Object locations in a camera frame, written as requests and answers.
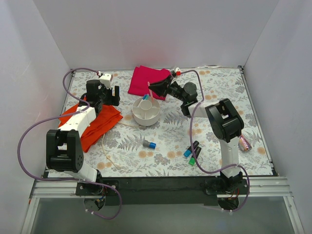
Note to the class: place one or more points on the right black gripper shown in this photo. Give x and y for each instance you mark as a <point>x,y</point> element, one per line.
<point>168,85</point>

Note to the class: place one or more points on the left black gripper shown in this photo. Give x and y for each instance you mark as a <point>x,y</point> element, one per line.
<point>113,96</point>

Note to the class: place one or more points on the salmon pink pen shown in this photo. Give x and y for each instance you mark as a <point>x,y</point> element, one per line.
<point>150,91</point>

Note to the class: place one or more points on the white round organizer container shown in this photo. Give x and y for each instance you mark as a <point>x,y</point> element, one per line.
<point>146,112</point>

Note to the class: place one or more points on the grey blue glue stick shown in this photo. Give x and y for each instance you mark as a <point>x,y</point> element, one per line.
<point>148,144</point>

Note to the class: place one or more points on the blue capped black highlighter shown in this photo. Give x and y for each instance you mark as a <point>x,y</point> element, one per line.
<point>188,152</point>

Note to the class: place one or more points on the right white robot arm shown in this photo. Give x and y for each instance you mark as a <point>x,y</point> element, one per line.
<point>225,121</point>

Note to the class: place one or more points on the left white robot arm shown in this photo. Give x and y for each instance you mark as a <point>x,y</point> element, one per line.
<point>64,151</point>

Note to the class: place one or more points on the magenta cloth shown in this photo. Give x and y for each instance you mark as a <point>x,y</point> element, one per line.
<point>142,75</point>

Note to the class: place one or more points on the green capped black highlighter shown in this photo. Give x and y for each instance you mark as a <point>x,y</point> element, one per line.
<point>194,156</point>

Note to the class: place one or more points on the pink capped clear tube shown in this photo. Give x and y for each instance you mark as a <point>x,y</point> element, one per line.
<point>243,144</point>

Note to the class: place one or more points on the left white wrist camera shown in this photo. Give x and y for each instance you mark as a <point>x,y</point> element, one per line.
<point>106,79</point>

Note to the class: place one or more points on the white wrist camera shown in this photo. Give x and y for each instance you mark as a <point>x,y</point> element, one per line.
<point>175,71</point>
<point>106,79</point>

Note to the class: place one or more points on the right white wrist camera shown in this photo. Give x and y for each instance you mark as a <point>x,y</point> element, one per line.
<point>175,71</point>

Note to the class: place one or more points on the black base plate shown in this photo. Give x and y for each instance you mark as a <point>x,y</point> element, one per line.
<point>161,190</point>

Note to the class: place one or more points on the aluminium rail frame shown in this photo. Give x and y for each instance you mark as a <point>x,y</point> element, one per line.
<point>260,186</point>

